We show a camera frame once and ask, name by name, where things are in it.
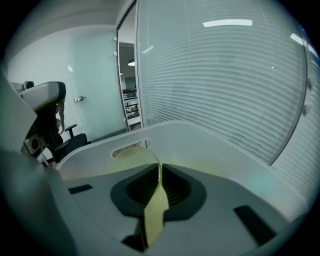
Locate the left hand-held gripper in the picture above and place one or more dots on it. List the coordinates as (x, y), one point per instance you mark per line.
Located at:
(47, 92)

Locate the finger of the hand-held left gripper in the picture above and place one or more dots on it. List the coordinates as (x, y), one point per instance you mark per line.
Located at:
(32, 200)

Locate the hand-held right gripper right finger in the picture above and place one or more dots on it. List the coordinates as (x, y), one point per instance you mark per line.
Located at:
(220, 200)

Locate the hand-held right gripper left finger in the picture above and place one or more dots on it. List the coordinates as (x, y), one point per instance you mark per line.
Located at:
(100, 200)

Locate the grey plastic basket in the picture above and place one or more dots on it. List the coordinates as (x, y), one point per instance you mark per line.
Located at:
(200, 147)

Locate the translucent green cup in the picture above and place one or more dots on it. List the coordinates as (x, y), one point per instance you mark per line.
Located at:
(155, 220)

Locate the person's left hand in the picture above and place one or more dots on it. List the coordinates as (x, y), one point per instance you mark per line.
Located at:
(58, 124)

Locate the black office chair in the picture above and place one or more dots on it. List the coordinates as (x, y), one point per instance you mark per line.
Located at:
(75, 142)

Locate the frosted glass door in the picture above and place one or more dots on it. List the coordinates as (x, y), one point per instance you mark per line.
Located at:
(100, 87)

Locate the narrow white window blinds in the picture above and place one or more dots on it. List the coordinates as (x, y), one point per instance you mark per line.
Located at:
(307, 150)

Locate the large white window blinds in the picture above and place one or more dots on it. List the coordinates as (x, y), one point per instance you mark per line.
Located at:
(212, 87)

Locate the round pendant lamp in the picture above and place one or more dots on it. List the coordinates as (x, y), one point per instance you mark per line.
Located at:
(131, 63)

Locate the left hand-held gripper fisheye camera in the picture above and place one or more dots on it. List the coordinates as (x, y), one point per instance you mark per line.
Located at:
(33, 144)

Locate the grey camera on stand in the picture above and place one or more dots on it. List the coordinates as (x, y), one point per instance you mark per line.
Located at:
(28, 85)

